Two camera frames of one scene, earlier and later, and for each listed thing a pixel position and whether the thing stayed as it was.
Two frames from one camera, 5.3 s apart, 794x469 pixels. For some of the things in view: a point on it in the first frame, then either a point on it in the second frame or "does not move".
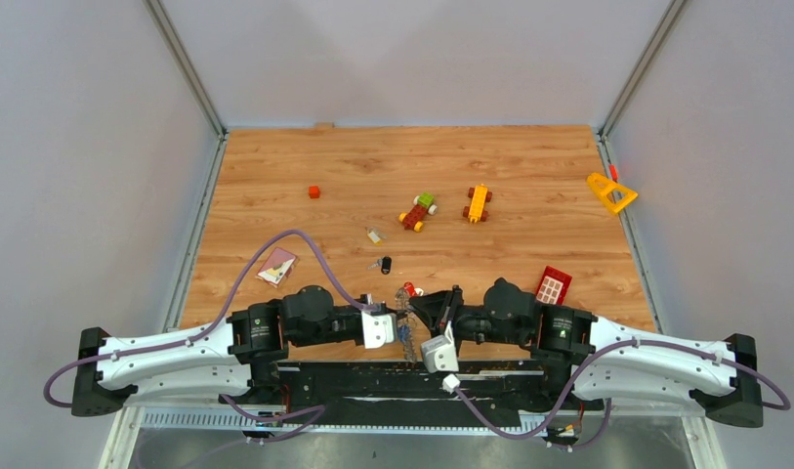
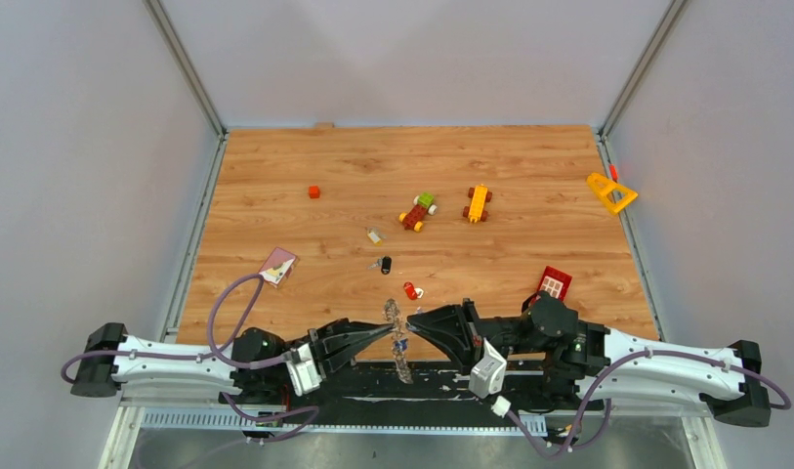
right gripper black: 435,306 to 446,326
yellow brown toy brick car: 477,209 does not move
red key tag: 410,289 does not move
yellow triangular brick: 601,187 does not move
